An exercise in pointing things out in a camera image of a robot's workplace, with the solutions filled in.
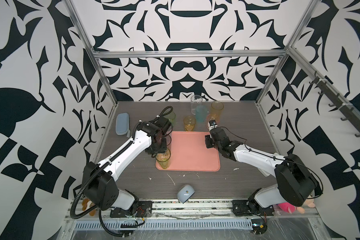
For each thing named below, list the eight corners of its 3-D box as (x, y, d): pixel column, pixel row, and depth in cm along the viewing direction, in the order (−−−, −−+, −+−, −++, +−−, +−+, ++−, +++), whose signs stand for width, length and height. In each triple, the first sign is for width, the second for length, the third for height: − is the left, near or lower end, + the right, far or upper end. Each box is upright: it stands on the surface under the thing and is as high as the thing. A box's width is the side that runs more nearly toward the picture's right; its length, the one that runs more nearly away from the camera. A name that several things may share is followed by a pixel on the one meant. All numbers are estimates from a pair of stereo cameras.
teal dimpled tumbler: (195, 124, 110) (197, 114, 101) (195, 115, 115) (196, 105, 107) (205, 124, 110) (207, 114, 101) (204, 115, 115) (206, 105, 107)
